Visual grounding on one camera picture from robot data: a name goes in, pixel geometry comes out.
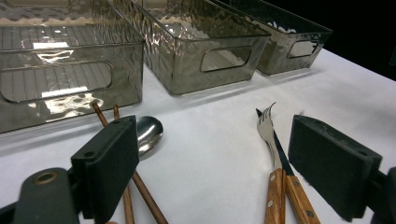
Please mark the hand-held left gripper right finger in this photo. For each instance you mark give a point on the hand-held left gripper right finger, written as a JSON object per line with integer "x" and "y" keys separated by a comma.
{"x": 333, "y": 168}

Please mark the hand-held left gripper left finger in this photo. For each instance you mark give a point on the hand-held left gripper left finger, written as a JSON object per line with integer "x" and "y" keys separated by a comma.
{"x": 106, "y": 161}

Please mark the steel spoon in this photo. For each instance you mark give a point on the steel spoon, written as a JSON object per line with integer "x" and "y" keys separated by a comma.
{"x": 149, "y": 133}

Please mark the smoky clear plastic bin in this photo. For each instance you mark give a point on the smoky clear plastic bin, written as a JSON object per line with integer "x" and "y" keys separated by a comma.
{"x": 124, "y": 77}
{"x": 186, "y": 71}
{"x": 274, "y": 59}

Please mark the white table mat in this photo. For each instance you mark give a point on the white table mat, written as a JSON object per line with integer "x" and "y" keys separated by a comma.
{"x": 218, "y": 149}

